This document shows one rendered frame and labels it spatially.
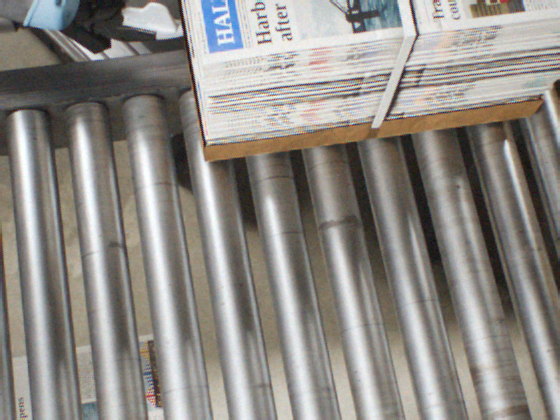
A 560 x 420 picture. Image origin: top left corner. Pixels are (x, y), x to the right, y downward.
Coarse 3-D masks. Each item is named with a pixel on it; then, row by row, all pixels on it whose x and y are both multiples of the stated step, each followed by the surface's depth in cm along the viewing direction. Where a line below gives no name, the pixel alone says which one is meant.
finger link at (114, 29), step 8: (120, 16) 110; (96, 24) 110; (104, 24) 110; (112, 24) 110; (120, 24) 110; (96, 32) 111; (104, 32) 110; (112, 32) 110; (120, 32) 110; (128, 32) 110; (136, 32) 110; (144, 32) 110; (152, 32) 110; (120, 40) 111; (128, 40) 111; (136, 40) 111; (144, 40) 111; (152, 40) 111
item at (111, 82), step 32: (64, 64) 108; (96, 64) 108; (128, 64) 108; (160, 64) 109; (0, 96) 106; (32, 96) 106; (64, 96) 107; (96, 96) 107; (128, 96) 108; (160, 96) 109; (0, 128) 109; (64, 128) 112
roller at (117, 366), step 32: (96, 128) 106; (96, 160) 104; (96, 192) 103; (96, 224) 102; (96, 256) 101; (96, 288) 100; (128, 288) 101; (96, 320) 99; (128, 320) 99; (96, 352) 98; (128, 352) 98; (96, 384) 97; (128, 384) 96; (128, 416) 95
